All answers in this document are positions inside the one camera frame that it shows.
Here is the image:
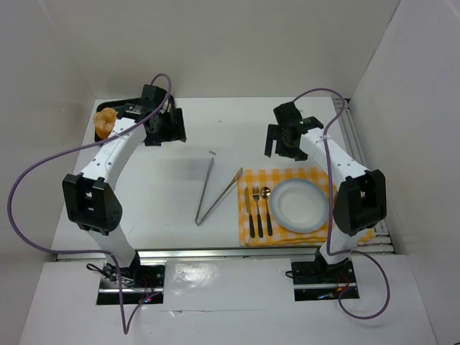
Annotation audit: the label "orange flower-shaped bread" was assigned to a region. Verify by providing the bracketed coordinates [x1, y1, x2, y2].
[93, 107, 118, 139]

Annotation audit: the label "metal tongs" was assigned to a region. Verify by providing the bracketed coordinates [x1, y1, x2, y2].
[194, 157, 244, 226]

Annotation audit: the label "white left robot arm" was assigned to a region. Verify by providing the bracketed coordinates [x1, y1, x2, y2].
[63, 97, 186, 280]

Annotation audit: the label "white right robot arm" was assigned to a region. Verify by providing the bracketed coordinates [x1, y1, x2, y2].
[265, 116, 387, 282]

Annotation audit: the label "black serving tray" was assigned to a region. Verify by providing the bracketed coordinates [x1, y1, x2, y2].
[93, 99, 146, 145]

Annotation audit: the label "white plate blue rim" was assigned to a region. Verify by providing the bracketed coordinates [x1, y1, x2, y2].
[270, 178, 328, 234]

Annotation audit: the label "yellow checkered cloth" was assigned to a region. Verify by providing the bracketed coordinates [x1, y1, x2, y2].
[236, 167, 376, 247]

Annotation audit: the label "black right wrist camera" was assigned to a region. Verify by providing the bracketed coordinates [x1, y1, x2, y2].
[273, 101, 303, 127]

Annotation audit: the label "gold spoon black handle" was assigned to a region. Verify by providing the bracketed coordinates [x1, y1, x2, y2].
[261, 186, 273, 236]

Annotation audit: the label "gold fork black handle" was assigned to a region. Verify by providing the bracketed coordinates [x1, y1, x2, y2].
[252, 185, 263, 238]

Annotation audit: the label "gold knife black handle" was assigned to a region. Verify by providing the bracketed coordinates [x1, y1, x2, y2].
[244, 187, 255, 238]

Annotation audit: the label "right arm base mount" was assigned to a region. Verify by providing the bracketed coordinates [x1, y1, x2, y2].
[285, 260, 359, 302]

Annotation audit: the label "aluminium rail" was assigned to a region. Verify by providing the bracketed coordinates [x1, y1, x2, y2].
[57, 241, 395, 261]

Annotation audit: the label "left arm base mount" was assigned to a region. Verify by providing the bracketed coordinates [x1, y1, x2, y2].
[86, 263, 165, 305]

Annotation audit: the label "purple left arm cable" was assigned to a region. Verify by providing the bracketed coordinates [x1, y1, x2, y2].
[6, 73, 173, 335]

